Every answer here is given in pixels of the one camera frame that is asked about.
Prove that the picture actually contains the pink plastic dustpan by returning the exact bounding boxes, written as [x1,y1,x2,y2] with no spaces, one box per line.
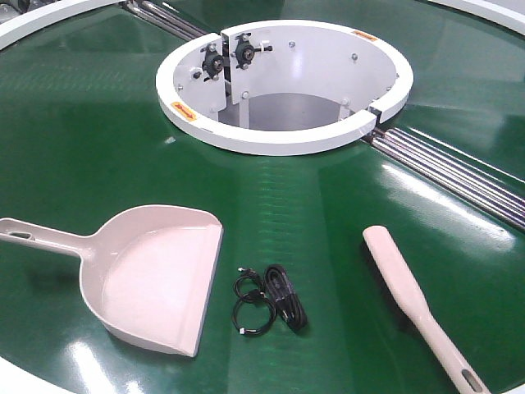
[1,204,223,357]

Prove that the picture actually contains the white central ring housing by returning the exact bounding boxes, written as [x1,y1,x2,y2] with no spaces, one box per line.
[156,20,413,156]

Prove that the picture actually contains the pink hand brush black bristles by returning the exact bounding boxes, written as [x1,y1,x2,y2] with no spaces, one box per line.
[363,225,490,393]

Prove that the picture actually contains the right steel roller set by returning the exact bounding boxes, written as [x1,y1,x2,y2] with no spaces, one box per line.
[363,128,524,231]

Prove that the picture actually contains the upper left steel rollers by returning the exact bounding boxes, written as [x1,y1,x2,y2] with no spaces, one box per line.
[121,1,208,41]

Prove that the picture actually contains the white rim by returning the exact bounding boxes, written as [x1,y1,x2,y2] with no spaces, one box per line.
[1,0,119,49]
[430,0,524,36]

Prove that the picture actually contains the white outer rim right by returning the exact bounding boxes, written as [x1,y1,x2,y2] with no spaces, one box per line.
[430,0,524,36]

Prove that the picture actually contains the left black bearing mount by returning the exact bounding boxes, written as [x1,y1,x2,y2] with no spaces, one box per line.
[202,44,224,80]

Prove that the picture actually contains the black bearing mount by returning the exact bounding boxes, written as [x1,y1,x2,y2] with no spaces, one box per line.
[234,33,273,70]
[202,44,224,80]

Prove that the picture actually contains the white outer rim left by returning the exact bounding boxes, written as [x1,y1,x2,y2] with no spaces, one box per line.
[1,0,119,49]

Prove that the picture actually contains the thin black usb cable coil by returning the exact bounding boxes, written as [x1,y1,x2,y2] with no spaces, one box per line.
[231,295,278,337]

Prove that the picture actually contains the right black bearing mount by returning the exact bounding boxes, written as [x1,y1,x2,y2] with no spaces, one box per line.
[234,33,273,70]

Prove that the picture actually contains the thick black cable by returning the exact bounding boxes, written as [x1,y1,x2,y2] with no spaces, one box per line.
[262,263,308,334]

